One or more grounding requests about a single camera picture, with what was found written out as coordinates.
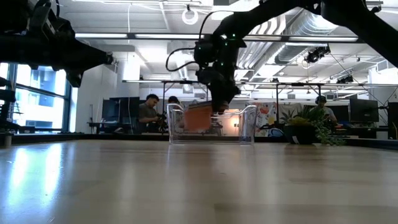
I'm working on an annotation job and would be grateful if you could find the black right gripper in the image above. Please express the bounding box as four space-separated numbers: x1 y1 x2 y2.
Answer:
196 65 242 114

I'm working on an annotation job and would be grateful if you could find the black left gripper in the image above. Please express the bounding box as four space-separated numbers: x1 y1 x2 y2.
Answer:
30 34 109 88

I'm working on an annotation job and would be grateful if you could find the orange measuring cup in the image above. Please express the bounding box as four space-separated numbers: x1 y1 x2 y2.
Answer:
183 101 214 132

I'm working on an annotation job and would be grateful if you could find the clear plastic basket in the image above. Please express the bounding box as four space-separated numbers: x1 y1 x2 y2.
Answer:
167 103 258 146

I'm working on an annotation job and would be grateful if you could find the overhead bar with light strips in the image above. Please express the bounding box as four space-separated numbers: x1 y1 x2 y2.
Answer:
74 32 360 43

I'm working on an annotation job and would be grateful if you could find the colourful fruit poster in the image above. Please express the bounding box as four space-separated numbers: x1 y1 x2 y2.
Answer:
247 101 280 138

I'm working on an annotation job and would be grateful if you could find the person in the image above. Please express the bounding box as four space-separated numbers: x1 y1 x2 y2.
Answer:
138 93 162 134
313 95 338 125
167 95 182 108

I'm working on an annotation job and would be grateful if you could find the blue round object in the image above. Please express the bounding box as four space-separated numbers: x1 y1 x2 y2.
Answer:
267 127 284 138

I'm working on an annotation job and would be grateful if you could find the potted succulent plant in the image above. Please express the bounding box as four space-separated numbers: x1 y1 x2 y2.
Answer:
279 105 346 147

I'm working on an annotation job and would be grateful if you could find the black stand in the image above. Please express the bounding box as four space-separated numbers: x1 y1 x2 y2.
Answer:
0 76 16 131

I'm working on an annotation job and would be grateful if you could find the black monitor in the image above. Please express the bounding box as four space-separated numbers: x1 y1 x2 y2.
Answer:
349 98 379 124
387 101 398 138

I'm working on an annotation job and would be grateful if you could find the window with dark frame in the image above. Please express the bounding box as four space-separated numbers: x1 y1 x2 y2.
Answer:
0 62 73 131

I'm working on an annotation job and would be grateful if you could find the black background rig frame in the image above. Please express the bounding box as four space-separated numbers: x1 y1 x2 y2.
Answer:
161 80 210 103
275 82 324 108

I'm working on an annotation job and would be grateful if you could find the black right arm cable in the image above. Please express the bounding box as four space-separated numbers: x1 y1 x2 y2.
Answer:
165 11 237 72

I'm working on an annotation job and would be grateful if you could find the black aluminium table frame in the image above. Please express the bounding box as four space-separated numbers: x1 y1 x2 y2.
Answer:
0 133 398 151

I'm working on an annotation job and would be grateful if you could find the white cable coil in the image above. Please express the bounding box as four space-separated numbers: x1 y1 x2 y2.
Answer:
182 8 199 26

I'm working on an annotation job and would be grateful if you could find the silver ventilation duct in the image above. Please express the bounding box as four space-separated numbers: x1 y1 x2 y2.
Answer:
275 9 340 65

